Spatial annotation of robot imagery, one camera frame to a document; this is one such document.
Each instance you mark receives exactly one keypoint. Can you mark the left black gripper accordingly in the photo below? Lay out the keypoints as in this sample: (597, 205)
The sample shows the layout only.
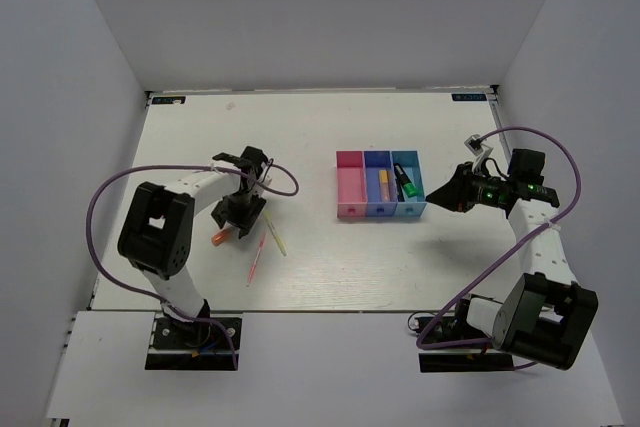
(244, 220)

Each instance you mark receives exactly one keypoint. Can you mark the corner label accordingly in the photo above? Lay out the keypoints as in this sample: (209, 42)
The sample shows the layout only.
(469, 97)
(168, 100)

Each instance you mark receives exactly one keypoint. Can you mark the yellow thin pen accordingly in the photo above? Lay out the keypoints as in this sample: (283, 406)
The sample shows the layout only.
(272, 228)

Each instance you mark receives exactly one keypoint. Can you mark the right corner label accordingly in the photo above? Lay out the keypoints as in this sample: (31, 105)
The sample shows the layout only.
(469, 97)

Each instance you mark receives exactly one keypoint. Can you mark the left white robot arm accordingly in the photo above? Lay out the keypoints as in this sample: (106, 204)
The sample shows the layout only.
(157, 233)

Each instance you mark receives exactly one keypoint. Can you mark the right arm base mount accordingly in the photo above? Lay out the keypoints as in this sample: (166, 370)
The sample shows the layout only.
(460, 342)

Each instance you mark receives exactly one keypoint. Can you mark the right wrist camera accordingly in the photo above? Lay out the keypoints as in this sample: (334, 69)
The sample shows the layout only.
(479, 149)

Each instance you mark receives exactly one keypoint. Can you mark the purple black highlighter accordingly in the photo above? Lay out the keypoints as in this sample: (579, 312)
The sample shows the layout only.
(400, 189)

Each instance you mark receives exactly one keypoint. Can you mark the left corner label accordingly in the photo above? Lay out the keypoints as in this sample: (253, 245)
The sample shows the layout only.
(168, 100)

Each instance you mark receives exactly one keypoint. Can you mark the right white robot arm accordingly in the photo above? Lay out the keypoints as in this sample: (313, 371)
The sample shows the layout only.
(547, 315)

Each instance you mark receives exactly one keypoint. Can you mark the pink drawer box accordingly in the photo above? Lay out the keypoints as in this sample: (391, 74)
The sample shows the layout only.
(351, 184)

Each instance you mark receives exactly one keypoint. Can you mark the orange clear highlighter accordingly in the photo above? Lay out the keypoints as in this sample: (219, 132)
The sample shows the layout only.
(221, 237)

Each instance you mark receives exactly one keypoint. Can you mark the green black highlighter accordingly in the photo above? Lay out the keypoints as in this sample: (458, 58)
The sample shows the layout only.
(406, 185)

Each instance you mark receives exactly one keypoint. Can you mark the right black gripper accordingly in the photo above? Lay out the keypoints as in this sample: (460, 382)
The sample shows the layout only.
(456, 194)

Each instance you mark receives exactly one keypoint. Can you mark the light blue drawer box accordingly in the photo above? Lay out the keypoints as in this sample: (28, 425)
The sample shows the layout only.
(409, 160)

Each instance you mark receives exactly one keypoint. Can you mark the pink thin pen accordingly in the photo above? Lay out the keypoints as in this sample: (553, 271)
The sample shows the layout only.
(256, 259)

